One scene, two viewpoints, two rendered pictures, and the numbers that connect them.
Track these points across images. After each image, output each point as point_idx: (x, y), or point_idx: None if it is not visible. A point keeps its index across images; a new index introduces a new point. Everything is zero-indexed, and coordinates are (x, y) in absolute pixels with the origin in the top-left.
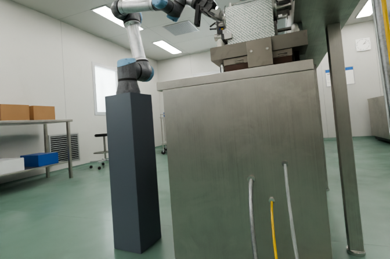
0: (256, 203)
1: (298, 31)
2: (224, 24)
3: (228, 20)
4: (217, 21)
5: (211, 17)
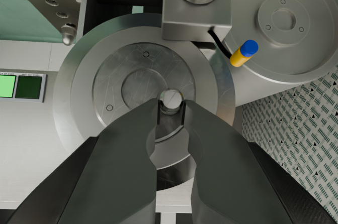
0: None
1: (57, 29)
2: (96, 43)
3: None
4: (215, 121)
5: (256, 218)
